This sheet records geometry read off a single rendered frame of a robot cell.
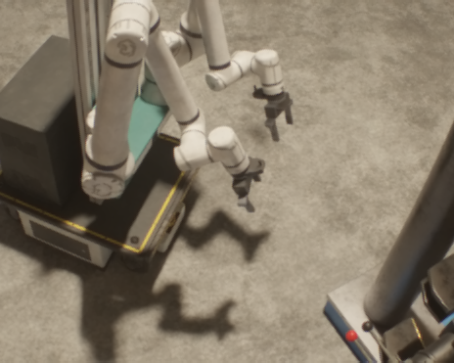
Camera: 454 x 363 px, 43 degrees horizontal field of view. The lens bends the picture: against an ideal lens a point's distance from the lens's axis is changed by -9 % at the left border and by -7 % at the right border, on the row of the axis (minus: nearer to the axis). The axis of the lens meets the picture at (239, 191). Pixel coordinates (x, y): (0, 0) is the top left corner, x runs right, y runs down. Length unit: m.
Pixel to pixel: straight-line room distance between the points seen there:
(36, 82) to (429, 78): 2.72
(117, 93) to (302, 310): 1.54
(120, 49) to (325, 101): 2.33
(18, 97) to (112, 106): 0.84
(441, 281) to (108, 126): 1.15
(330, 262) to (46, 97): 1.59
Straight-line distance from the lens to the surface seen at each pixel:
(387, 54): 4.38
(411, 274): 2.42
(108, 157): 2.00
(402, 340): 2.37
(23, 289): 3.00
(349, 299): 2.83
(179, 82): 2.00
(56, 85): 2.60
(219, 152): 2.02
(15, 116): 2.51
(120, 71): 1.74
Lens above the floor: 2.56
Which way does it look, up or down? 52 degrees down
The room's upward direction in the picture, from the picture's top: 9 degrees clockwise
